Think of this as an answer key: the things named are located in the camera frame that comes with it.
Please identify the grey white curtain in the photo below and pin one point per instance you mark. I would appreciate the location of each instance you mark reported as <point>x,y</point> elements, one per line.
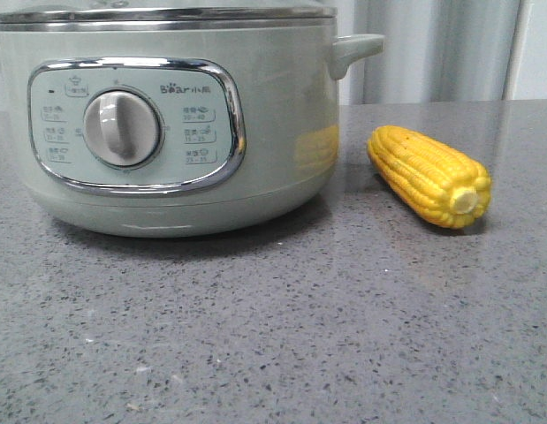
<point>370,52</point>

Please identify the yellow corn cob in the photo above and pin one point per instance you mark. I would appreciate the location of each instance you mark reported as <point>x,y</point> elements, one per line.
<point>440,184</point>

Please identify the light green electric cooking pot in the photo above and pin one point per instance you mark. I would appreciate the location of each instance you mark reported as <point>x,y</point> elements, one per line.
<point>170,151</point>

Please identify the glass pot lid steel rim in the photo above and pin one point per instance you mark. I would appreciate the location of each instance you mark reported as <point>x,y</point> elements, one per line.
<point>146,11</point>

